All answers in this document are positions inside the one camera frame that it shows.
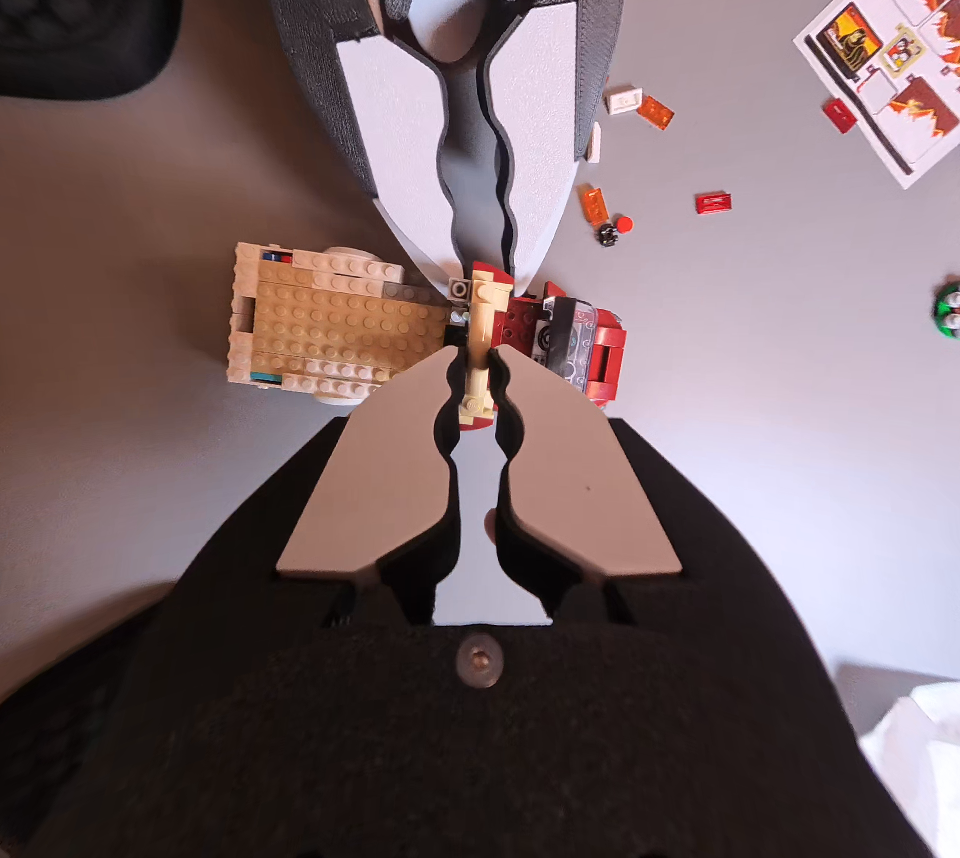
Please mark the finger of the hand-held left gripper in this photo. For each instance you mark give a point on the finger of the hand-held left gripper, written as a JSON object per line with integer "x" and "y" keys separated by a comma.
{"x": 540, "y": 108}
{"x": 397, "y": 123}

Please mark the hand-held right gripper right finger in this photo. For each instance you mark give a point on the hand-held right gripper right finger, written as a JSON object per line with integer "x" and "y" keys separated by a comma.
{"x": 585, "y": 490}

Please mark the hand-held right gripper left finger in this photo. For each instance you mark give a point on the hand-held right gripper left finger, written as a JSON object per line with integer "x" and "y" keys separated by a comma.
{"x": 367, "y": 490}

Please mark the tan white red brick vehicle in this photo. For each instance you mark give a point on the tan white red brick vehicle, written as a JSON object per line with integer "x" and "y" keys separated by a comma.
{"x": 337, "y": 333}

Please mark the tan arch brick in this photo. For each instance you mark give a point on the tan arch brick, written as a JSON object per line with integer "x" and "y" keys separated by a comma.
{"x": 476, "y": 355}

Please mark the light grey plate brick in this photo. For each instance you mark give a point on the light grey plate brick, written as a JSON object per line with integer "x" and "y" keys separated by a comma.
{"x": 459, "y": 289}

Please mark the grey desk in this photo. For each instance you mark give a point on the grey desk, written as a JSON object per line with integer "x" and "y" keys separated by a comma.
{"x": 750, "y": 385}

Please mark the white tile brick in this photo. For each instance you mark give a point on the white tile brick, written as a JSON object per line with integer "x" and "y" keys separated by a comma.
{"x": 624, "y": 100}

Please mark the transparent orange tile brick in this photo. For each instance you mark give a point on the transparent orange tile brick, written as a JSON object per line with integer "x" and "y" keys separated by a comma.
{"x": 594, "y": 205}
{"x": 655, "y": 112}

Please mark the small black knobby brick piece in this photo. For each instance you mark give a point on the small black knobby brick piece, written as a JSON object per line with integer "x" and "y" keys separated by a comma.
{"x": 608, "y": 235}

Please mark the transparent red tile brick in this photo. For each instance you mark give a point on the transparent red tile brick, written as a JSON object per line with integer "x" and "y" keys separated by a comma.
{"x": 712, "y": 202}

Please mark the printed sticker sheet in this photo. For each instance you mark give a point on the printed sticker sheet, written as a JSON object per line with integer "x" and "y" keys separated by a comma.
{"x": 885, "y": 48}

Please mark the brick campfire build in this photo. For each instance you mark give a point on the brick campfire build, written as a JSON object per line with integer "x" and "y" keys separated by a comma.
{"x": 949, "y": 310}

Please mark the white paper bag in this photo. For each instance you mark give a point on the white paper bag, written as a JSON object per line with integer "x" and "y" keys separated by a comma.
{"x": 915, "y": 760}

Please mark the white angled bracket brick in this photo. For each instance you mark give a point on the white angled bracket brick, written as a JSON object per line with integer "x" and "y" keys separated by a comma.
{"x": 594, "y": 142}

